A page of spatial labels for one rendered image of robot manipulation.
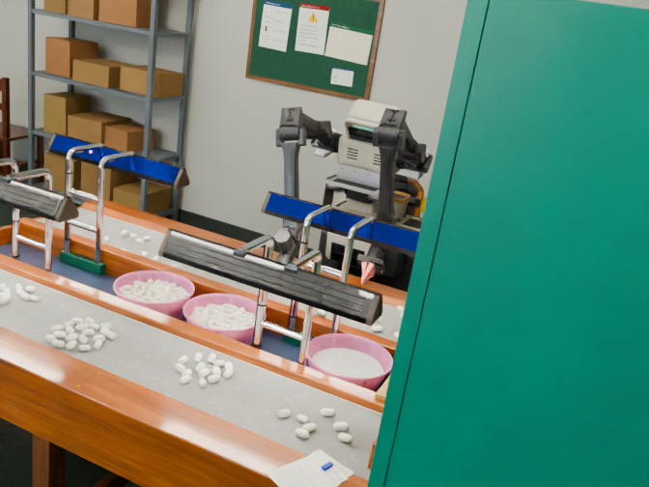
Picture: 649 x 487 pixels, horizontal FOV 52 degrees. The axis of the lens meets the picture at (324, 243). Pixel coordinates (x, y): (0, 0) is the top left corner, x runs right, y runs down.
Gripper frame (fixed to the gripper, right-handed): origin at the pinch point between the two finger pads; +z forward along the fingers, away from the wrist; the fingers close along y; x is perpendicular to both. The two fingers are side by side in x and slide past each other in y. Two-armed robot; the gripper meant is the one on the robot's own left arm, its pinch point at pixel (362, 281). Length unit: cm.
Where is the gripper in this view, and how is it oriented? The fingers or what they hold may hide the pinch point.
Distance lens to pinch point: 242.5
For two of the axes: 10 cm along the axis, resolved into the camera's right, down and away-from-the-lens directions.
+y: 9.0, 2.5, -3.5
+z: -4.0, 8.0, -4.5
